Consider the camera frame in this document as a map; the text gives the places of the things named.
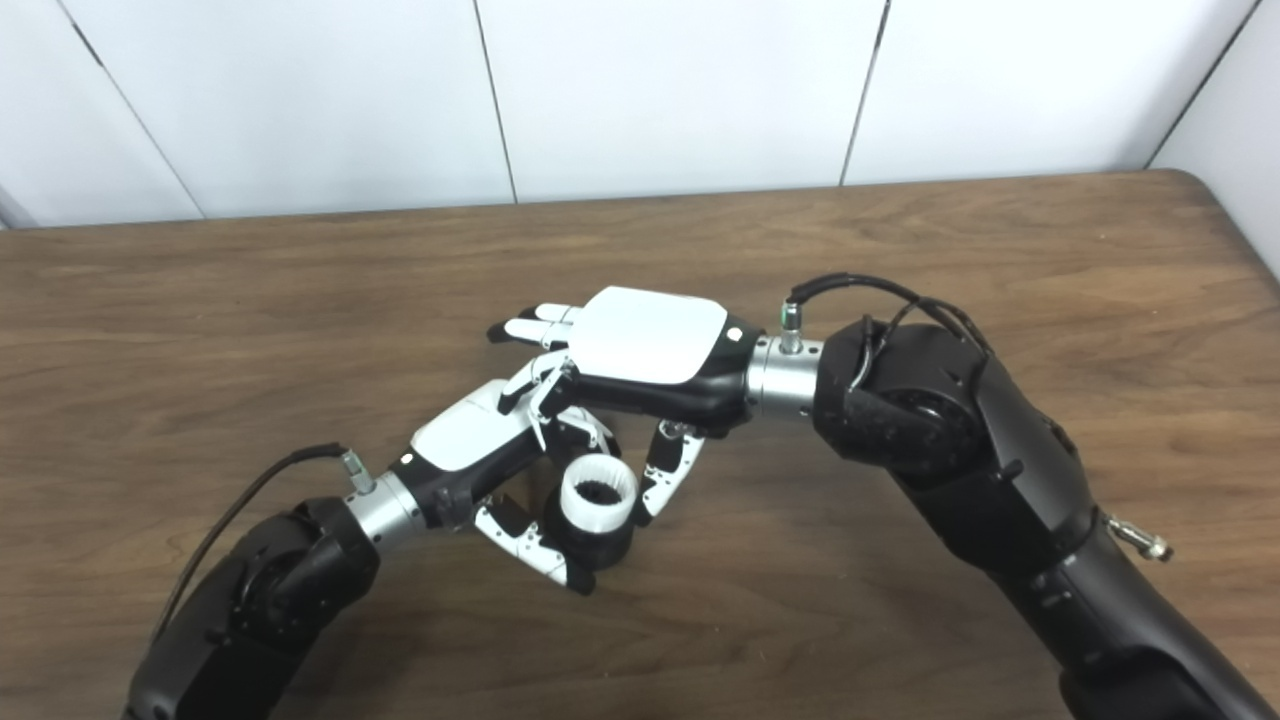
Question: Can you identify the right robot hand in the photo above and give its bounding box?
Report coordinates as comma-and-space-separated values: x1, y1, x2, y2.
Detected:
487, 286, 758, 529

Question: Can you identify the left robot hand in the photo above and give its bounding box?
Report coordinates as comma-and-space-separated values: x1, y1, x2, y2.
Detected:
395, 378, 626, 597

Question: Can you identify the white ring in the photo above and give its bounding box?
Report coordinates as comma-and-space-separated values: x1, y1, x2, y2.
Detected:
559, 453, 639, 533

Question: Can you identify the round black part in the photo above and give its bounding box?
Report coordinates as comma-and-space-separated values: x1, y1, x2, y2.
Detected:
540, 455, 641, 573

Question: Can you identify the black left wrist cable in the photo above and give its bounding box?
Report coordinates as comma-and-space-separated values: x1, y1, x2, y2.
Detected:
150, 443, 376, 641

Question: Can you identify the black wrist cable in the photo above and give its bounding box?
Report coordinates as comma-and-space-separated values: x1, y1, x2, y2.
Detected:
150, 443, 376, 641
780, 273, 1174, 563

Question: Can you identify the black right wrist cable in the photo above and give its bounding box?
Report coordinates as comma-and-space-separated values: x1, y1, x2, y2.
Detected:
780, 273, 1174, 563

